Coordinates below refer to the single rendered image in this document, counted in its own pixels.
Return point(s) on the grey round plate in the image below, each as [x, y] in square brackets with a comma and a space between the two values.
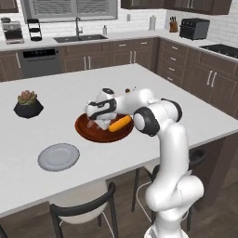
[58, 157]

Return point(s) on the succulent in black pot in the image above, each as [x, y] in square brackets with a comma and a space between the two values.
[28, 107]

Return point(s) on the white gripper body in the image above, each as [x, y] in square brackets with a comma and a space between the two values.
[103, 123]

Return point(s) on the black hob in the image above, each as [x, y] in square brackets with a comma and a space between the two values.
[221, 50]

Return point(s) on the dark brown wall cupboard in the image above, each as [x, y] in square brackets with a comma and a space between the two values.
[8, 5]

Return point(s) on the black toaster oven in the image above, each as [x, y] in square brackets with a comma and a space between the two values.
[194, 29]

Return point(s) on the brown base cupboards run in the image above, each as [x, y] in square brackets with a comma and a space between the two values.
[105, 57]

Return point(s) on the dark tap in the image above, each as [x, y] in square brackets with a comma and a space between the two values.
[78, 27]

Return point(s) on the brown base cupboards with drawers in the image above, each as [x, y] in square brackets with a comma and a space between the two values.
[198, 74]

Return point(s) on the dark sink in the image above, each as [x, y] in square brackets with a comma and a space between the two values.
[80, 38]

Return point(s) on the orange bun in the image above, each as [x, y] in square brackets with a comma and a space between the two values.
[120, 123]

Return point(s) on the silver coffee machine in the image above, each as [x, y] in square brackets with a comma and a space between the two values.
[12, 31]

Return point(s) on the small brown shaker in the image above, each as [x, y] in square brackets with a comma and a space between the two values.
[127, 90]

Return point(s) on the grey dishwasher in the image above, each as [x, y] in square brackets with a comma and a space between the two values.
[40, 63]

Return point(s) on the brown knife block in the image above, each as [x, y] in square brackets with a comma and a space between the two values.
[173, 26]

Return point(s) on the white paper towel roll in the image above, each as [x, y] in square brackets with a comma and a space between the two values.
[152, 23]

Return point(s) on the white soap dispenser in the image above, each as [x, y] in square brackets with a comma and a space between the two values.
[105, 30]

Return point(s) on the brown round bowl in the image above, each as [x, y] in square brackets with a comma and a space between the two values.
[93, 134]

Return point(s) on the pinkish sausage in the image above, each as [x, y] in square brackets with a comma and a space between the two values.
[90, 124]

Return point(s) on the white wall socket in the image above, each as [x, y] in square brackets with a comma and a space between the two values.
[128, 17]

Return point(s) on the window with blinds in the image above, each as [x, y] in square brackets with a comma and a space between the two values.
[69, 9]

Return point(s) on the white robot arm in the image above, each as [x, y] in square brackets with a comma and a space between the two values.
[173, 145]

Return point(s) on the dark brown wall cupboards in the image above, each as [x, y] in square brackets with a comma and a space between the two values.
[186, 5]

